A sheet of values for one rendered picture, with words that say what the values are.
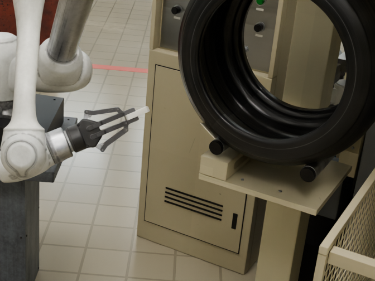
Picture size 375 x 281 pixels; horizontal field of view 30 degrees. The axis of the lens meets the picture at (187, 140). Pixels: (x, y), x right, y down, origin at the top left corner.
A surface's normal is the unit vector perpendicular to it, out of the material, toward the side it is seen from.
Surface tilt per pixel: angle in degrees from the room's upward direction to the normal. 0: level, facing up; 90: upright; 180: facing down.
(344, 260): 90
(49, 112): 3
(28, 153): 73
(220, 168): 90
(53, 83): 126
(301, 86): 90
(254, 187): 0
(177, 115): 90
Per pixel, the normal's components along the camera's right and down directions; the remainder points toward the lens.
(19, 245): -0.01, 0.40
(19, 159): 0.15, 0.10
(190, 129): -0.47, 0.32
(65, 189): 0.09, -0.91
